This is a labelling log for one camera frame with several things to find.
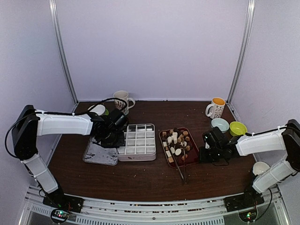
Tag white cup near base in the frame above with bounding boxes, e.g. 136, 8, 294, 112
251, 161, 270, 177

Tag metal tin lid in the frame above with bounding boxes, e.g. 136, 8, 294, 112
82, 137, 118, 166

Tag light blue bowl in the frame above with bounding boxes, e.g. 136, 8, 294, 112
210, 118, 230, 133

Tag left aluminium frame post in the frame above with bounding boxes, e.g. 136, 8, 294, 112
49, 0, 78, 105

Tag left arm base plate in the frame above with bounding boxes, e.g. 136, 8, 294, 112
43, 195, 84, 213

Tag lime green bowl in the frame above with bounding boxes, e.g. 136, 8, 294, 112
229, 121, 248, 136

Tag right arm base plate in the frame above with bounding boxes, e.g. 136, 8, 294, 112
224, 192, 264, 212

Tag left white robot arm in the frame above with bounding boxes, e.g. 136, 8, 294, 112
7, 105, 128, 208

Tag right aluminium frame post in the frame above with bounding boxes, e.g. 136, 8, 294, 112
227, 0, 256, 105

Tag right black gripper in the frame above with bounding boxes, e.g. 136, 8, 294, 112
198, 146, 222, 163

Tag metal tongs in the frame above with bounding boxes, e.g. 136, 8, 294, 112
172, 148, 188, 184

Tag front aluminium rail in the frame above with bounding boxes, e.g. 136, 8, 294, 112
23, 185, 286, 225

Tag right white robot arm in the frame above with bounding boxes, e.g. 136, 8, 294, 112
199, 119, 300, 207

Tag white compartment tin box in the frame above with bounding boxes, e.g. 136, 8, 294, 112
117, 124, 156, 162

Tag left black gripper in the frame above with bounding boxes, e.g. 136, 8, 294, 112
99, 130, 125, 148

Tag dark red chocolate tray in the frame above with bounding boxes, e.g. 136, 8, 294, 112
159, 127, 199, 168

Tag aluminium frame post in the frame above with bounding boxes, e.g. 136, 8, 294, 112
227, 0, 256, 105
49, 0, 78, 105

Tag orange interior mug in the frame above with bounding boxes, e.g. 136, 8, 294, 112
205, 97, 226, 119

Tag white bowl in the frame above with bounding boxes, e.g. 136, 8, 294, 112
88, 104, 106, 115

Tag coral pattern mug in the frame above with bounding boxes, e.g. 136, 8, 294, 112
113, 90, 135, 115

